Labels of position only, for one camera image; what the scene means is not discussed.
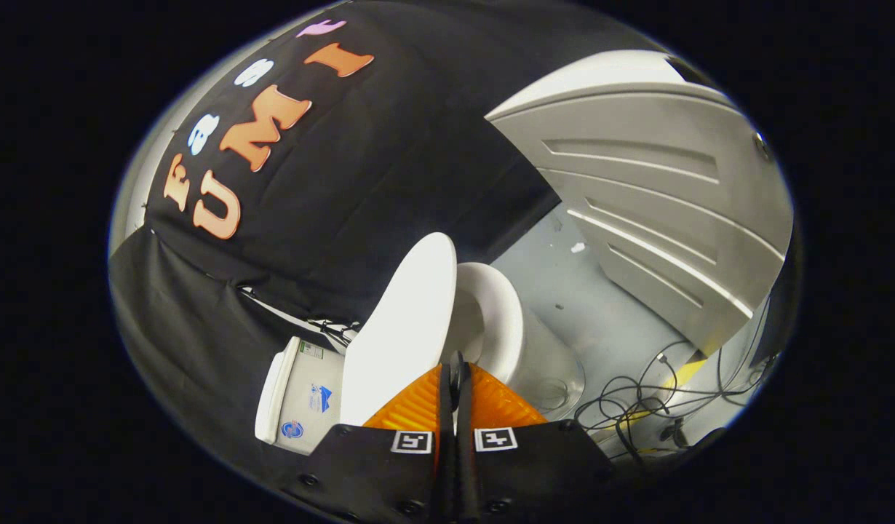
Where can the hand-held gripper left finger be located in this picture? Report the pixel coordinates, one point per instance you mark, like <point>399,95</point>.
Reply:
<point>445,437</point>

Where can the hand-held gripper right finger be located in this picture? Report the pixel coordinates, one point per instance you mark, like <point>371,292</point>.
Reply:
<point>467,437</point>

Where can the white toilet lid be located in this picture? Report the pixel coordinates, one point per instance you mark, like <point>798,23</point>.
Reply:
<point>411,327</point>

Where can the white ceramic toilet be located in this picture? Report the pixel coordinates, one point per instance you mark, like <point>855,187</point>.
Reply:
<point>502,320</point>

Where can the black light stand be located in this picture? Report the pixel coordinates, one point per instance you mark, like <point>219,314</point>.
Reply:
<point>335,331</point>

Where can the yellow floor tape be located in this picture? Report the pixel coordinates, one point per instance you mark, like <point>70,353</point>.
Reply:
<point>684,375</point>

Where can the black backdrop cloth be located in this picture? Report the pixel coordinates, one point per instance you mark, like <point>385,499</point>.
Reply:
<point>360,189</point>

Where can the white drawer cabinet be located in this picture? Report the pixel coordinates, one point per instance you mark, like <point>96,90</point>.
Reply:
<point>658,182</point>

